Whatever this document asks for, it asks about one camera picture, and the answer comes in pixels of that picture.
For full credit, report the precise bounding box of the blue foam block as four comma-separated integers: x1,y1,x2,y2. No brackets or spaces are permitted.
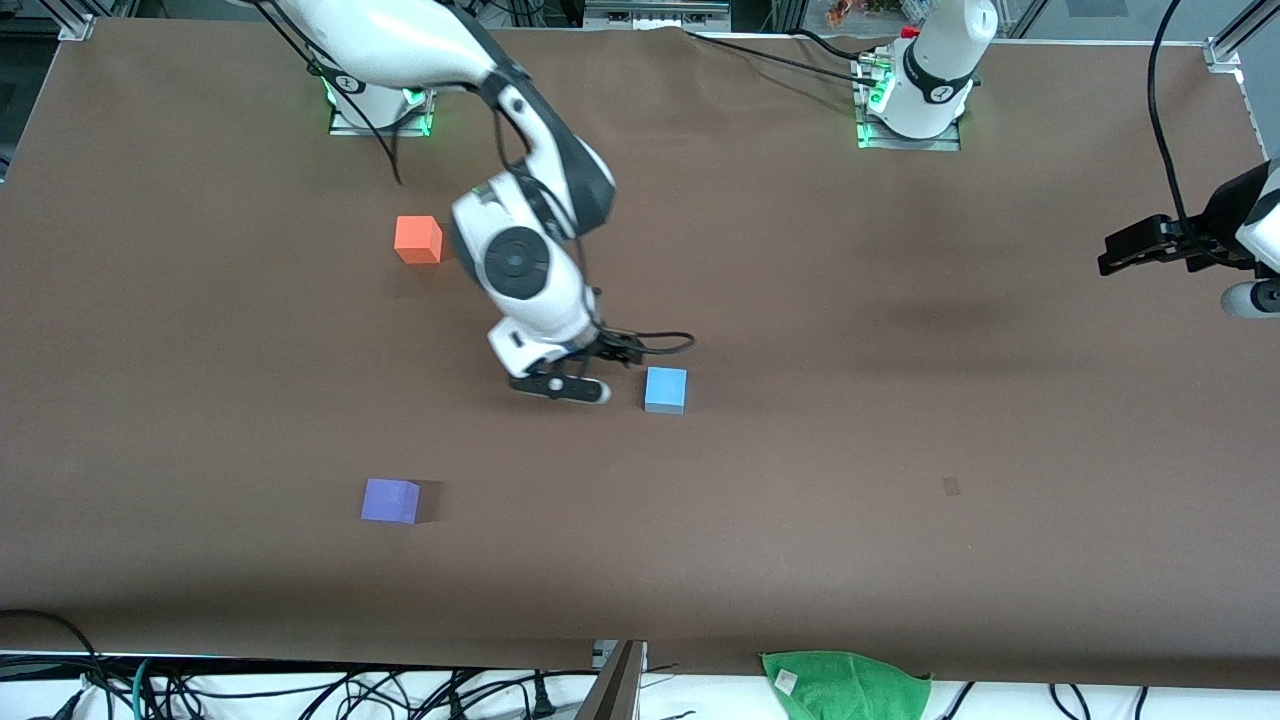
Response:
644,367,689,415

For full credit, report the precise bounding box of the orange foam block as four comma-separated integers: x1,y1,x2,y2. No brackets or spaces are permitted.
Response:
394,215,444,265

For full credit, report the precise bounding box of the purple foam block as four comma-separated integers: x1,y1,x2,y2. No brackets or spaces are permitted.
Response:
360,478,422,525

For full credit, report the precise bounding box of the brown table cover sheet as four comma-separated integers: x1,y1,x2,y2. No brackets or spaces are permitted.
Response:
0,18,1280,691

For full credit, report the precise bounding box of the aluminium profile bar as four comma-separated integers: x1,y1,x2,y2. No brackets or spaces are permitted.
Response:
572,640,649,720

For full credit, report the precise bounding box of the silver metal box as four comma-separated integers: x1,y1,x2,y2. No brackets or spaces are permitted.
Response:
583,0,732,32

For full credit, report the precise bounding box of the green microfibre cloth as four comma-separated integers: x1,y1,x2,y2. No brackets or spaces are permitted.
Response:
760,650,933,720

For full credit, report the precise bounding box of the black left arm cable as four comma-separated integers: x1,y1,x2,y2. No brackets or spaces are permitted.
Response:
1147,0,1201,251

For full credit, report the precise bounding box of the aluminium frame corner profile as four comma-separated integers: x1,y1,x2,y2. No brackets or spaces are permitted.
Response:
40,0,97,42
1204,0,1280,73

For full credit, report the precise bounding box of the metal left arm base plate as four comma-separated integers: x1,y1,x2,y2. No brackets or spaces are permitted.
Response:
852,50,964,152

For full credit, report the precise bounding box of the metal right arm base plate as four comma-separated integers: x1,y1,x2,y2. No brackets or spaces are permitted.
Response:
328,85,438,138

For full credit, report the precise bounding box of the black cable across table cover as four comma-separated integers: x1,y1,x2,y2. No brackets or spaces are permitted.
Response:
683,30,881,89

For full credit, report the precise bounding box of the teal cable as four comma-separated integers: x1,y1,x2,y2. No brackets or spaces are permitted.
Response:
128,655,167,720

